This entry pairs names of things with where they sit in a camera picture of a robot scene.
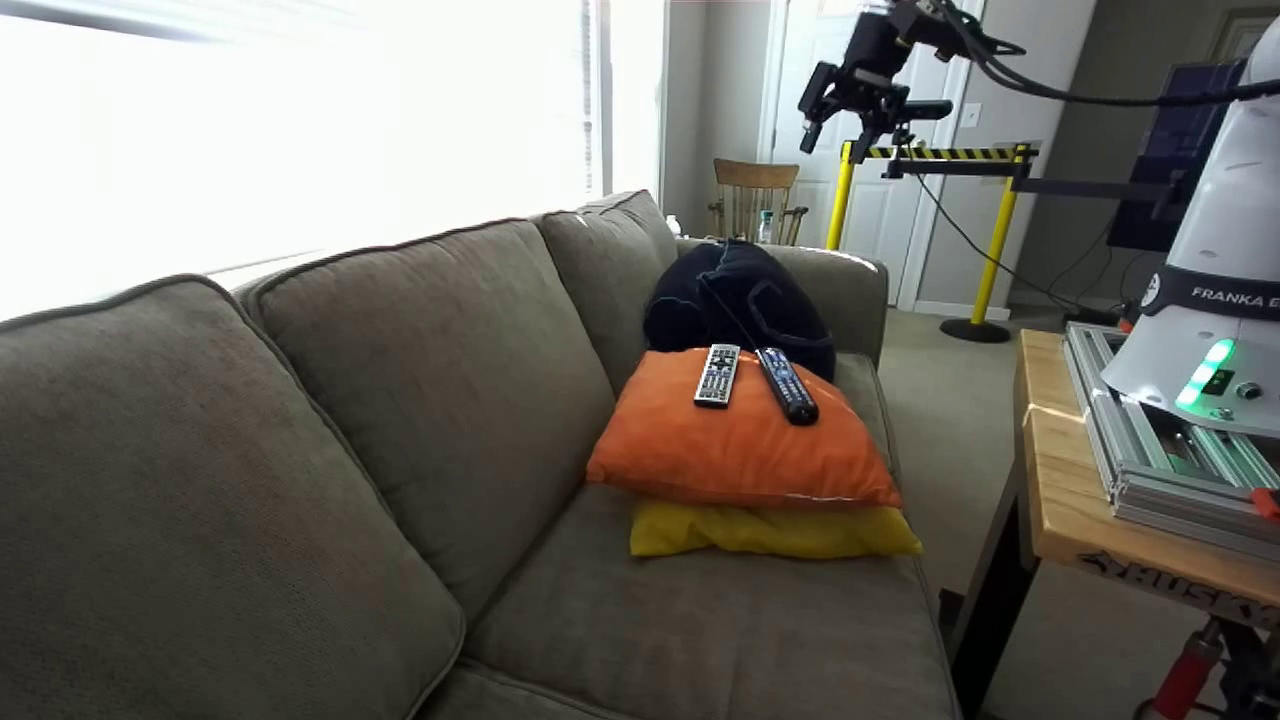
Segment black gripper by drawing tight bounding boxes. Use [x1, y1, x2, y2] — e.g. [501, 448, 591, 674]
[794, 8, 958, 154]

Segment black remote controller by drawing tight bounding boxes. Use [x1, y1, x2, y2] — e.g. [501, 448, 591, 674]
[753, 344, 823, 427]

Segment grey remote controller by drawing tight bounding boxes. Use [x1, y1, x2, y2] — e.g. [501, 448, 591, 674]
[686, 339, 743, 412]

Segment white door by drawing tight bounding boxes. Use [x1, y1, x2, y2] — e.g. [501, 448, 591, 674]
[756, 0, 991, 310]

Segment wooden chair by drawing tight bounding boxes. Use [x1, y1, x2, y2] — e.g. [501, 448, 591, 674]
[702, 154, 812, 246]

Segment yellow black barrier stand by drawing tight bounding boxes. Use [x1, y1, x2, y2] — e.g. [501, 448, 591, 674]
[819, 135, 1045, 348]

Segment navy blue pillow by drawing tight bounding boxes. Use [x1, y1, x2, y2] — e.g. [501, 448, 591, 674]
[640, 236, 840, 384]

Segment sofa back cushion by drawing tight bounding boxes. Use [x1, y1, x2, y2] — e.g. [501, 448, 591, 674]
[537, 186, 685, 392]
[0, 270, 466, 720]
[240, 214, 619, 623]

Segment orange pillow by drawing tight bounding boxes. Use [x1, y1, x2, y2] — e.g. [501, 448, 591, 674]
[583, 344, 904, 513]

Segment yellow pillow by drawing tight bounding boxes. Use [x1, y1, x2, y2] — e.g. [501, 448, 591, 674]
[624, 497, 927, 564]

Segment wooden table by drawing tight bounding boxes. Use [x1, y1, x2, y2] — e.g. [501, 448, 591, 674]
[946, 322, 1280, 720]

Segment white window blinds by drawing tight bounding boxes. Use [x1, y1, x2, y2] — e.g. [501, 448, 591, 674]
[0, 0, 596, 322]

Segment grey-brown fabric sofa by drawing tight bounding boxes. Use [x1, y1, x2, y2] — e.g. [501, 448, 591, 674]
[0, 186, 967, 720]

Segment red clamp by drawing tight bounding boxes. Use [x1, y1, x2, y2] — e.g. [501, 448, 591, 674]
[1139, 618, 1228, 720]

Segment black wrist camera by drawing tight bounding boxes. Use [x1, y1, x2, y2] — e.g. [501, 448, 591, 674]
[885, 0, 1000, 62]

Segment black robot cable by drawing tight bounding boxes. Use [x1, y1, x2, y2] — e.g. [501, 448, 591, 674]
[950, 22, 1280, 111]

